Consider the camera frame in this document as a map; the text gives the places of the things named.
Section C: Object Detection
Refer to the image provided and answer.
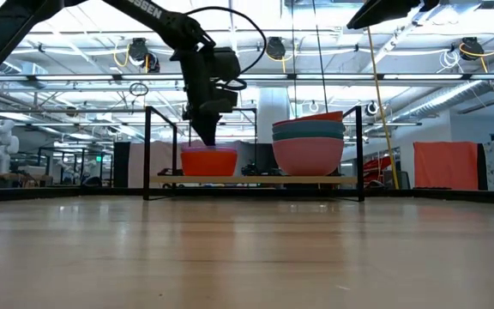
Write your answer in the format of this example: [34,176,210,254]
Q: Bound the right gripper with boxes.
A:
[346,0,441,30]

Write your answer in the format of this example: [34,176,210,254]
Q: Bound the grey-blue bowl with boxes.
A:
[272,119,346,135]

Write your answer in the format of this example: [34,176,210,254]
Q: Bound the yellow hanging cable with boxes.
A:
[365,25,400,191]

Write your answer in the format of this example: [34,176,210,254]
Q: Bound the teal green bowl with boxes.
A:
[272,130,346,142]

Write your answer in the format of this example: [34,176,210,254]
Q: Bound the red-orange bowl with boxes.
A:
[272,111,344,128]

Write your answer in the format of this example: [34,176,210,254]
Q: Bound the pink bowl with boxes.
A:
[272,136,346,177]

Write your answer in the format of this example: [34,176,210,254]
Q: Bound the black divider panel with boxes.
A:
[112,141,132,189]

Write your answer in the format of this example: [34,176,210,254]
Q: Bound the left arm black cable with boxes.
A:
[184,5,268,92]

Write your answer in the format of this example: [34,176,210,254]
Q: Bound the long ceiling light bar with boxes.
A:
[0,73,494,82]

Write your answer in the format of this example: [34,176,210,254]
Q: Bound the black frame wooden shelf rack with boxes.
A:
[142,105,366,203]

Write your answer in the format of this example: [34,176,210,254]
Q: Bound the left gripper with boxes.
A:
[181,45,242,147]

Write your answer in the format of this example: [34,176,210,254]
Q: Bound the black hanging cable loop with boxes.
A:
[128,82,150,98]

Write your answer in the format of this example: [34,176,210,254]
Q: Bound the orange straight-sided bowl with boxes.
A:
[180,148,239,178]

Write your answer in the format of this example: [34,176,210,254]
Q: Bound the red background object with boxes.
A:
[360,156,396,184]

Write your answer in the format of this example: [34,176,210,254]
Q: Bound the black background rig frame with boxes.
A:
[219,106,258,145]

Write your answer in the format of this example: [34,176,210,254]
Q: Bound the white building column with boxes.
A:
[257,88,291,145]

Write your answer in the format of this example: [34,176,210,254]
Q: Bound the silver ventilation duct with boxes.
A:
[390,55,494,124]

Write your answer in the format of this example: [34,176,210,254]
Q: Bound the thin black hanging cable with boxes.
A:
[312,0,330,113]

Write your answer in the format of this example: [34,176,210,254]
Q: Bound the orange cloth panel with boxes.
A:
[413,142,480,191]

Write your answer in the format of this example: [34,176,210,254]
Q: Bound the black table edge rail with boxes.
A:
[0,187,494,204]

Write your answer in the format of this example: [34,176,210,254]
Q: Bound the beige divider panel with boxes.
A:
[129,141,188,189]

